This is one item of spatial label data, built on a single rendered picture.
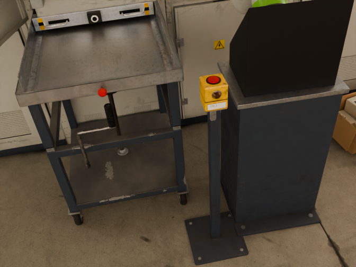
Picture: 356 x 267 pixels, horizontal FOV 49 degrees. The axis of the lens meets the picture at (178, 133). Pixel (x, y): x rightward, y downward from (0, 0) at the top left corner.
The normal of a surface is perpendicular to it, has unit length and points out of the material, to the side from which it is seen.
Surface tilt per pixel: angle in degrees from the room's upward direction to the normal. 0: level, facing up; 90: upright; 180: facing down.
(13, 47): 90
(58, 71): 0
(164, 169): 0
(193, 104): 90
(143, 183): 0
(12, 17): 90
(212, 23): 90
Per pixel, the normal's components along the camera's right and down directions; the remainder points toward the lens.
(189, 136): -0.07, -0.75
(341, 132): -0.94, 0.08
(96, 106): 0.18, 0.64
